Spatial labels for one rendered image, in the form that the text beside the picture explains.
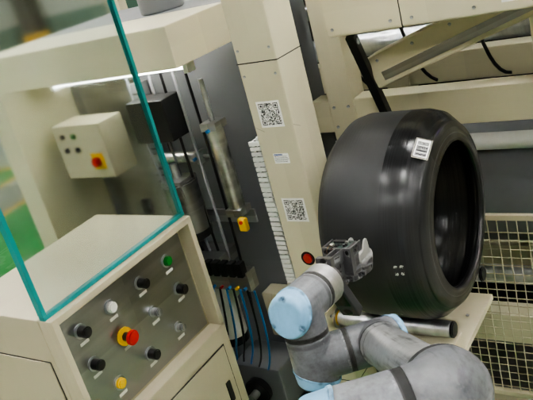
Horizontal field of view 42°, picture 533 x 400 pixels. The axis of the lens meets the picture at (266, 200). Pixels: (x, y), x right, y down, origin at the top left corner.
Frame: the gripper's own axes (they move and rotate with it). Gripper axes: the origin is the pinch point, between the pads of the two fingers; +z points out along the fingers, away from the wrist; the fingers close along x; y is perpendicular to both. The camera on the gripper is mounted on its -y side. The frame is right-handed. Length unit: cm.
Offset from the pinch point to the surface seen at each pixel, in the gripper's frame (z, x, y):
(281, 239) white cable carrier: 25.1, 41.1, -7.6
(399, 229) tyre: 5.0, -6.7, 4.3
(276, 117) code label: 19.4, 30.9, 30.5
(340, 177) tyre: 10.0, 9.2, 15.9
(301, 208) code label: 22.7, 30.6, 3.2
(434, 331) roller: 19.0, -5.9, -29.6
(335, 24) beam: 43, 22, 51
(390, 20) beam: 43, 5, 49
